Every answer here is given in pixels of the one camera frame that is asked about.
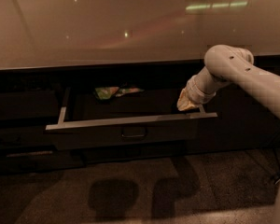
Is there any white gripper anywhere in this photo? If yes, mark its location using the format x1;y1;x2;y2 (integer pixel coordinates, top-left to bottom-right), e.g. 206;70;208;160
176;76;216;111

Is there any dark drawer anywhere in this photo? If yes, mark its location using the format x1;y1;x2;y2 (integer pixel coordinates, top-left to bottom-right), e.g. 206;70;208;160
0;91;59;120
81;144;182;164
46;89;217;150
0;151;84;175
0;126;52;149

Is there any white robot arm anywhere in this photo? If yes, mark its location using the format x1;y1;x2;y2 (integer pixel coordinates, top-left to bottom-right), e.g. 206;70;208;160
177;45;280;119

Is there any green packet in drawer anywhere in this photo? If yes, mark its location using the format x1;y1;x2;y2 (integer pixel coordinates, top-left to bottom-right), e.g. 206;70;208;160
95;87;119;100

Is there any dark cabinet door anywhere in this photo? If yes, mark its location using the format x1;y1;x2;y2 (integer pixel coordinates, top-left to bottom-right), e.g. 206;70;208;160
189;85;280;152

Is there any black tripod stand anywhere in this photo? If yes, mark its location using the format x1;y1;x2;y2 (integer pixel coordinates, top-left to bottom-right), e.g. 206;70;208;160
267;131;280;185

